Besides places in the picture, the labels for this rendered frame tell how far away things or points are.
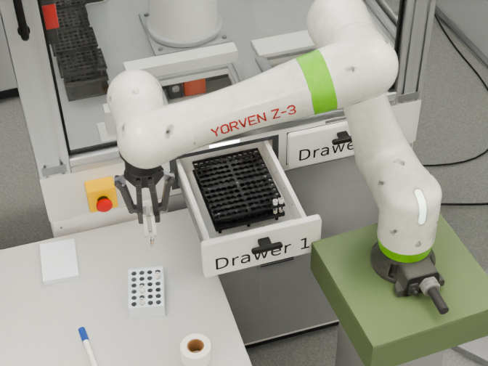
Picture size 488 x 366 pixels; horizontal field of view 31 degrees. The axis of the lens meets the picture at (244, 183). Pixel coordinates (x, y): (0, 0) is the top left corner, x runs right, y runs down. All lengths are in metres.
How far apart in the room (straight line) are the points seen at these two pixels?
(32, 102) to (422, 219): 0.91
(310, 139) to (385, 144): 0.39
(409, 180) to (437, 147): 1.83
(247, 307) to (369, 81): 1.29
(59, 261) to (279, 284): 0.77
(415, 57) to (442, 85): 1.78
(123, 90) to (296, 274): 1.19
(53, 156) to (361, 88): 0.86
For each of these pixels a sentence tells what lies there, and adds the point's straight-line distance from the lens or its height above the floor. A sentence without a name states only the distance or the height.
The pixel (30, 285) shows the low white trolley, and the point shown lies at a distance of 2.23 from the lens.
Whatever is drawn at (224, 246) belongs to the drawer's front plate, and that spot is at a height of 0.91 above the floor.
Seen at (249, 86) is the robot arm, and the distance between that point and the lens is 1.62.
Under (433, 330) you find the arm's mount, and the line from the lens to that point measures 1.99.
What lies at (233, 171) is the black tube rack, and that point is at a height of 0.90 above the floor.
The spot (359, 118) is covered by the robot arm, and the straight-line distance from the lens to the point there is 1.92.
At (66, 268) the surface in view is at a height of 0.78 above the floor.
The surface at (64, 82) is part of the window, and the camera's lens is 2.07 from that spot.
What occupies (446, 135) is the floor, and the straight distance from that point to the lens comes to 3.82.
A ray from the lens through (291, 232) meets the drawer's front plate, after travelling 2.08.
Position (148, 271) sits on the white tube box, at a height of 0.79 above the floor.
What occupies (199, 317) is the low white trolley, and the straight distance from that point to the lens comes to 2.10.
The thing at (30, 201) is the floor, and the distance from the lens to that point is 3.57.
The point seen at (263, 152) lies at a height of 0.86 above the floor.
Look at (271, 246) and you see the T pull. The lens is 2.04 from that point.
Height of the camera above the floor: 2.40
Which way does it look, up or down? 43 degrees down
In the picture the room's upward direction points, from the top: 1 degrees counter-clockwise
